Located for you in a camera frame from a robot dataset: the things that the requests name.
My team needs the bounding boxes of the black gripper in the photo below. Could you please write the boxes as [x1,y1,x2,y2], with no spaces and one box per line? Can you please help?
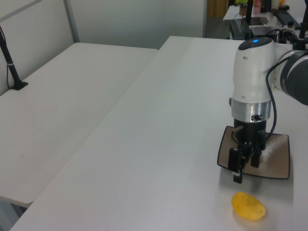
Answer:
[228,119,268,184]

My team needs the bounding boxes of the yellow potato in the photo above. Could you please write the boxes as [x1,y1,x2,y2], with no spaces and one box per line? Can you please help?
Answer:
[231,191,267,221]

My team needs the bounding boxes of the brown square ceramic plate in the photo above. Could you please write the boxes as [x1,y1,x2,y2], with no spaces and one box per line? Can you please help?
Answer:
[216,125,291,180]

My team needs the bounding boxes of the black box device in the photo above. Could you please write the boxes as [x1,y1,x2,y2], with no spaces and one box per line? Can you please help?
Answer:
[230,20,251,39]

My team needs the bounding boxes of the black monitor stand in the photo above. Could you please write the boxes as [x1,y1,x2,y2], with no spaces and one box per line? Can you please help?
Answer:
[245,0,270,26]

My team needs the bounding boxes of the black keyboard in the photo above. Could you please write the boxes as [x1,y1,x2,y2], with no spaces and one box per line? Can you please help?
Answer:
[271,8,300,25]

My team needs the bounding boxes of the brown wooden cabinet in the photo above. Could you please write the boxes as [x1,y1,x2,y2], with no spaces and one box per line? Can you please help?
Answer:
[207,0,229,18]

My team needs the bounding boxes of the black pole with base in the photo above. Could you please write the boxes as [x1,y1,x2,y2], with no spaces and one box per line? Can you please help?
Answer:
[0,25,29,91]

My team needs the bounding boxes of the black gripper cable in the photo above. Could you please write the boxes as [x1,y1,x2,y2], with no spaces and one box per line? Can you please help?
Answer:
[264,49,308,140]

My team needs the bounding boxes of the black camera stand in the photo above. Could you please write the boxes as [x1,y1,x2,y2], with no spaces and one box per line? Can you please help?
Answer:
[295,23,308,51]

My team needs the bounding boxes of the grey metal partition post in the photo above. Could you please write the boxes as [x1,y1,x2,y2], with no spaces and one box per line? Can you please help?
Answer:
[63,0,80,44]

